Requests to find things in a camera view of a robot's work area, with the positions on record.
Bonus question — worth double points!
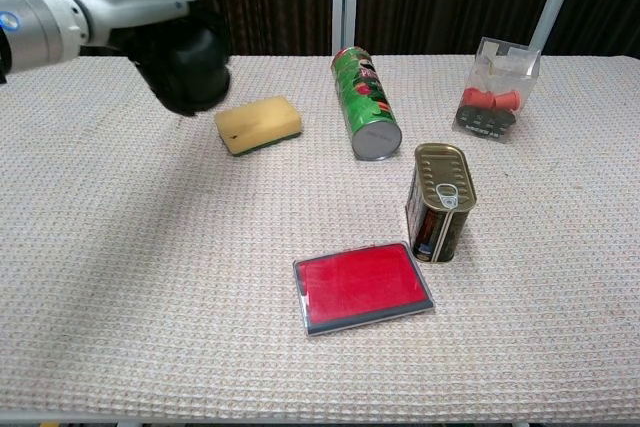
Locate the yellow sponge with green base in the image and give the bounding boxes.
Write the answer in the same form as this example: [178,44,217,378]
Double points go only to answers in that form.
[213,95,303,157]

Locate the red ink pad case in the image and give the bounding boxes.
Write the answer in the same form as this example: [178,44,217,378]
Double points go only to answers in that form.
[292,241,437,338]

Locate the clear box with red parts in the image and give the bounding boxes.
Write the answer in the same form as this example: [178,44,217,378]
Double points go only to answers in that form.
[452,36,542,144]

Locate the beige waffle tablecloth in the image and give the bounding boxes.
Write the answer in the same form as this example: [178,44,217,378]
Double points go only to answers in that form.
[0,54,640,421]

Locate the gold rectangular tin can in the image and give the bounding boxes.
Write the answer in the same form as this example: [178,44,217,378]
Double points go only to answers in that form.
[404,142,478,264]

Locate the green Pringles can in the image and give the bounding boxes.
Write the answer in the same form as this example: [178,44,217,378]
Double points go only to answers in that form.
[330,45,404,162]

